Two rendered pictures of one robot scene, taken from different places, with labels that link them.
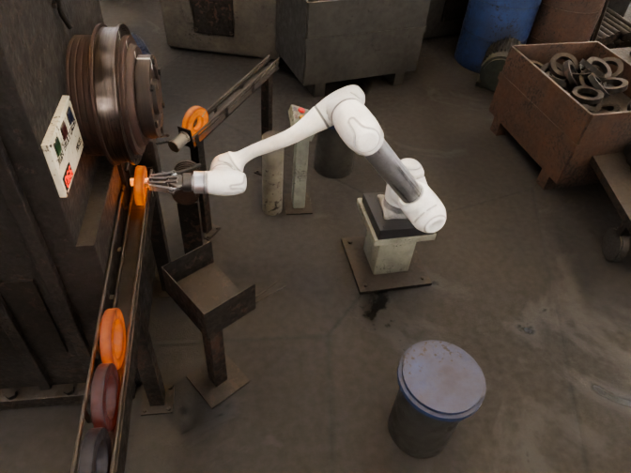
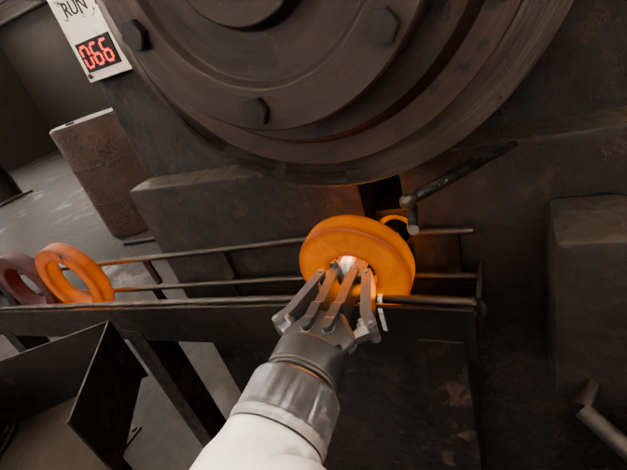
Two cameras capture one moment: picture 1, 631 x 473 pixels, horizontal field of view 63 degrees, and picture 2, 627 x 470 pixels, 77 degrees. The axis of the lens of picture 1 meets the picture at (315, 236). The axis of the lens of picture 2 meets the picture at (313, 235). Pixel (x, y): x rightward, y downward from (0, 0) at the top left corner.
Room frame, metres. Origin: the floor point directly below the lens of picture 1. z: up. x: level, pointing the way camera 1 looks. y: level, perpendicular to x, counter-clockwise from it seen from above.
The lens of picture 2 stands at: (1.80, 0.34, 1.05)
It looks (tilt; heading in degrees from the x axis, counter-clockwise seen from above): 28 degrees down; 132
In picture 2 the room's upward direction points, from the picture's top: 18 degrees counter-clockwise
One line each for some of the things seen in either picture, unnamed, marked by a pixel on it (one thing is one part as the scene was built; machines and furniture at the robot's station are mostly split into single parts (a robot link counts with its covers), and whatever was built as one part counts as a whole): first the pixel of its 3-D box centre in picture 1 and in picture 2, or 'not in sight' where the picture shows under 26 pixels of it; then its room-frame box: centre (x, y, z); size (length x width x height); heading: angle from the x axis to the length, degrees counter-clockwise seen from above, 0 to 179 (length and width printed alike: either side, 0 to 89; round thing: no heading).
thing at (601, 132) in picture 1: (576, 113); not in sight; (3.21, -1.70, 0.33); 0.93 x 0.73 x 0.66; 18
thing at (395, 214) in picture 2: not in sight; (412, 186); (1.51, 0.96, 0.74); 0.30 x 0.06 x 0.07; 101
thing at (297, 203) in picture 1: (300, 162); not in sight; (2.37, 0.13, 0.31); 0.24 x 0.16 x 0.62; 11
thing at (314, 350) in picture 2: (180, 182); (314, 348); (1.56, 0.55, 0.76); 0.09 x 0.08 x 0.07; 102
